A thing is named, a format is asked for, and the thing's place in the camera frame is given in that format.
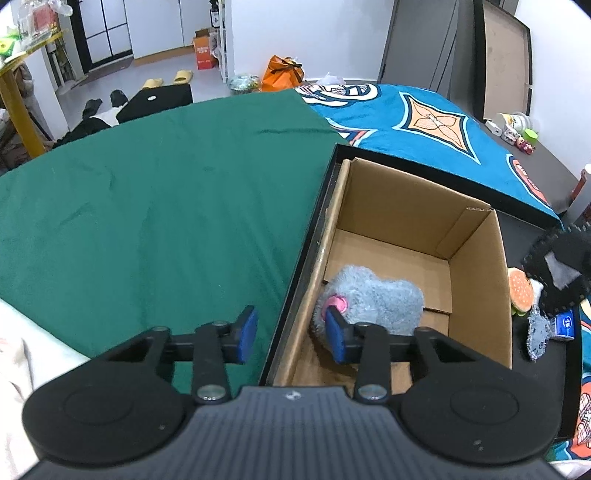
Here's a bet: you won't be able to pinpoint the orange cardboard carton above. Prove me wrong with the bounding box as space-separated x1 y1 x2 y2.
192 29 217 70

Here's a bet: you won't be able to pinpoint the blue patterned blanket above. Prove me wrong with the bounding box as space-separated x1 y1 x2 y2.
297 84 558 222

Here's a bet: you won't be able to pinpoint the yellow slipper right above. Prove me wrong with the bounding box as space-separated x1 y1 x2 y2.
173 70 193 85

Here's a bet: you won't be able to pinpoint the grey fluffy plush toy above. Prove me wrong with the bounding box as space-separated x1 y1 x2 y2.
311 265 425 345

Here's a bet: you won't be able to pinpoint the black felt patch toy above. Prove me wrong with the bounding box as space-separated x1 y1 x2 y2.
522 223 590 317

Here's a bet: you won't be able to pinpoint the green cup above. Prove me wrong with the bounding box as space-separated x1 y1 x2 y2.
522 128 539 146

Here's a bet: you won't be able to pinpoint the green cloth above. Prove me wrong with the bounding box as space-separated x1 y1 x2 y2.
1 91 341 389

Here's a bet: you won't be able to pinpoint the yellow slipper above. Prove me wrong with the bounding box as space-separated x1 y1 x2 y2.
142 78 163 89
173 70 193 85

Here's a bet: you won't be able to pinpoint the hamburger plush toy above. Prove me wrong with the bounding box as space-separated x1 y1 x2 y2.
508 267 543 316

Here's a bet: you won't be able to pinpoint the black shallow tray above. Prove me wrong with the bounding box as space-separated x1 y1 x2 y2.
259 144 582 441

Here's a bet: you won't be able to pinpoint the red small toys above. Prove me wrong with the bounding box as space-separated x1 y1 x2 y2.
515 136 535 155

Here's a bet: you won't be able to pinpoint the yellow slipper left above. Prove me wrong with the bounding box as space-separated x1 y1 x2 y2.
142 78 163 89

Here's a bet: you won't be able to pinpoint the white container with label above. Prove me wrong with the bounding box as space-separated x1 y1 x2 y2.
494 112 536 135

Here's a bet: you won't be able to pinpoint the denim fabric toy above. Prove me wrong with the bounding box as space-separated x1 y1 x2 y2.
526 305 552 362

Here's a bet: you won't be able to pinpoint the leaning black framed board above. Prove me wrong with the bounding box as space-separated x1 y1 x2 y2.
474 1 533 121

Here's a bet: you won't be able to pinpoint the yellow table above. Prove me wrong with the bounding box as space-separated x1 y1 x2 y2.
0 32 63 159

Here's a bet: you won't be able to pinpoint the orange bag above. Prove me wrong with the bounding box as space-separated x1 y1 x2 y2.
260 55 304 92

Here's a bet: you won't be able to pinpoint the brown cardboard box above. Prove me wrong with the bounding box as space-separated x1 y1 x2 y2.
267 158 513 387

